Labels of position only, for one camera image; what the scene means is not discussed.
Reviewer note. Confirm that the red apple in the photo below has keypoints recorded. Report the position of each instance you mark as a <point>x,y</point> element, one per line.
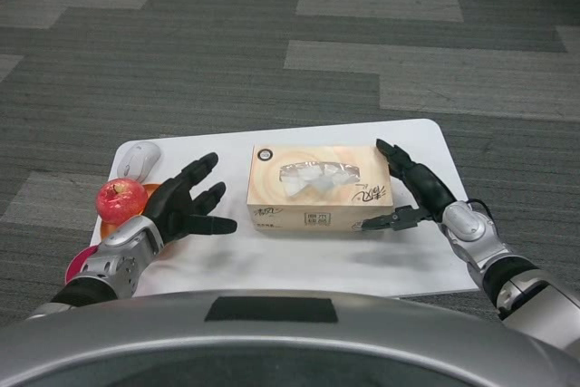
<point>121,202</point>

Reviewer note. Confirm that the beige wood-print tissue box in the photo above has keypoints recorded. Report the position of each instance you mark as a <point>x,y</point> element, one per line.
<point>317,187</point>

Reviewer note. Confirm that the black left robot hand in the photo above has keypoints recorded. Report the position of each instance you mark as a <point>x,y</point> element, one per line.
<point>181,206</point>

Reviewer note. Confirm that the pink round plate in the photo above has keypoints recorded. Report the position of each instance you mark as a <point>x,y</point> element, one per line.
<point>79,264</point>

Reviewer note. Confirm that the white computer mouse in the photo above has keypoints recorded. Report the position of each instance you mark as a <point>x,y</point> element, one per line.
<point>138,160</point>

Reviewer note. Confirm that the orange plate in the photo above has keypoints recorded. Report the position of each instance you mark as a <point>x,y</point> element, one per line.
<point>149,192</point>

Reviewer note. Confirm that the silver robot chest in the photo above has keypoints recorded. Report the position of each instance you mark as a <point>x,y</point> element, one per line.
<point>290,341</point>

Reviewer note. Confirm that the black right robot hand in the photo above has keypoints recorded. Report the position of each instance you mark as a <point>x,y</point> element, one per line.
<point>421,192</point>

